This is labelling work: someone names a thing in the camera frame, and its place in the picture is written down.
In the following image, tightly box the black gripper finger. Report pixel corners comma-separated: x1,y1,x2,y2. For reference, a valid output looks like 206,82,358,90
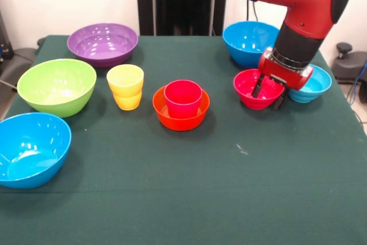
251,74,264,99
272,83,288,111

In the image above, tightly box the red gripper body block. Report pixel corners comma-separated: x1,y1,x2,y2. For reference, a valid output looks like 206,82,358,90
257,46,314,91

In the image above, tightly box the crimson small bowl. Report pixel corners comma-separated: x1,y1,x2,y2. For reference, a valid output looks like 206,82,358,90
233,68,286,111

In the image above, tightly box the crimson cup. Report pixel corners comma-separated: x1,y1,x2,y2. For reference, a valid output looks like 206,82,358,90
163,79,204,119

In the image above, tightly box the orange bowl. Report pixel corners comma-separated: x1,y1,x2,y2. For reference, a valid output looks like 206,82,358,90
152,85,210,132

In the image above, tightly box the small blue bowl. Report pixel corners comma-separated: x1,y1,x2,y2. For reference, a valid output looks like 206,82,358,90
288,64,333,104

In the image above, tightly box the large blue bowl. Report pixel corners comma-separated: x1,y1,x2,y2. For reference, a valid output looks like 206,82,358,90
0,112,72,190
222,21,281,69

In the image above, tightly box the black stand base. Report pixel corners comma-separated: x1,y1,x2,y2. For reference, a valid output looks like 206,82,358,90
331,42,367,85

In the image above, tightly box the dark green tablecloth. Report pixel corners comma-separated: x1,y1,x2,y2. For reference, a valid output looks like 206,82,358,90
0,34,367,245

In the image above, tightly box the yellow cup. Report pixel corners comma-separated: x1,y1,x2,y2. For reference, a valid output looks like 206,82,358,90
106,64,145,111

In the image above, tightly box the large purple bowl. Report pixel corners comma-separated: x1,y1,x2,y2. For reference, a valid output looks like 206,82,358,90
67,22,139,69

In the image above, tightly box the large green bowl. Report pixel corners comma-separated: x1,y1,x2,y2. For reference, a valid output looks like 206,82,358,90
16,58,97,119

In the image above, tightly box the grey stand base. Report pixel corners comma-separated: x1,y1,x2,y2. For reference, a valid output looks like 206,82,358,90
0,47,37,91

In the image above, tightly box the black equipment box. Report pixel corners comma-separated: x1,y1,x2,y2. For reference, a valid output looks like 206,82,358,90
0,9,14,69

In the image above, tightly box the blue cable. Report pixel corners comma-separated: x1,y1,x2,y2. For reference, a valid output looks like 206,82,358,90
347,61,367,105

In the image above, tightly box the black wall cable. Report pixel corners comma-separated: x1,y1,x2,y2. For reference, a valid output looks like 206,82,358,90
246,0,259,22

